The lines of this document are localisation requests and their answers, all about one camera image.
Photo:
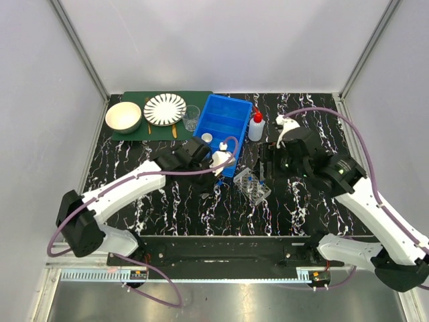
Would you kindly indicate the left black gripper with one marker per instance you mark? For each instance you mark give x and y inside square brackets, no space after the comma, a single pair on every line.
[208,181]

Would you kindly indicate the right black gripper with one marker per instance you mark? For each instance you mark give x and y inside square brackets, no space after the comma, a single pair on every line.
[269,151]

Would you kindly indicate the clear tube rack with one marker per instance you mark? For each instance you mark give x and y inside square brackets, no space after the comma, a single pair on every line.
[252,191]

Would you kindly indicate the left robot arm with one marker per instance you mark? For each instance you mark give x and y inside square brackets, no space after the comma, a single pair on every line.
[82,219]

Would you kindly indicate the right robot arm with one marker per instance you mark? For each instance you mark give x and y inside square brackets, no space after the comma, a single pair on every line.
[399,258]

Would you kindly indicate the small white crucible cup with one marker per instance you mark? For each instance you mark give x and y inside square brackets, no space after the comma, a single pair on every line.
[207,137]

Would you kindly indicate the clear drinking glass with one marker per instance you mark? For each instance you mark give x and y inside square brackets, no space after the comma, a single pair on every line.
[191,117]

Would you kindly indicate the gold fork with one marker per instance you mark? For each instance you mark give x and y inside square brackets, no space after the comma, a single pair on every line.
[148,124]

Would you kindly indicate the squeeze bottle red cap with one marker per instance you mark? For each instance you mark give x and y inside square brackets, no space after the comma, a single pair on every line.
[256,126]

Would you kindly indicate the blue compartment bin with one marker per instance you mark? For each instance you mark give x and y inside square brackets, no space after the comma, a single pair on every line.
[223,117]

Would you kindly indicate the striped white plate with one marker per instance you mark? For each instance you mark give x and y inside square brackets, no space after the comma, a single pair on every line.
[164,109]

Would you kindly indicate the white ceramic bowl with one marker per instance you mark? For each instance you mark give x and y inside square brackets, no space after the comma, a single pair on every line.
[124,117]

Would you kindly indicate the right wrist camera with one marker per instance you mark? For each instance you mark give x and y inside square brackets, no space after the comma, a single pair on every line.
[286,124]

